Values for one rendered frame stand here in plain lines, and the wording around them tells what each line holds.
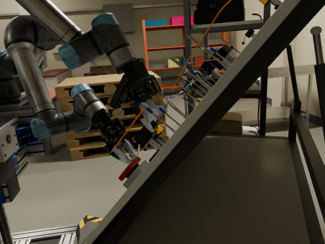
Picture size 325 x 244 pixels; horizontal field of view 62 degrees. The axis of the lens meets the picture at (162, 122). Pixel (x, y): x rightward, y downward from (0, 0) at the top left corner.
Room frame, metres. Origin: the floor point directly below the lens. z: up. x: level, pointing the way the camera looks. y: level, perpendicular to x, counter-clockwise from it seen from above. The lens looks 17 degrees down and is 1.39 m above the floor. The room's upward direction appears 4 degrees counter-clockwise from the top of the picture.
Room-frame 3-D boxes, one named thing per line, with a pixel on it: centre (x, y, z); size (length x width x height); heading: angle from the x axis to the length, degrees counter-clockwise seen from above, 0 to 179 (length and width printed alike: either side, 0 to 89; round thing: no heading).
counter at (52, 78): (8.18, 3.13, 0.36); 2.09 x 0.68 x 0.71; 6
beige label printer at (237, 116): (1.84, -0.41, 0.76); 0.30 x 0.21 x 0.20; 72
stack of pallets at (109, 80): (3.74, 0.66, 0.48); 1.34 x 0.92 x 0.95; 101
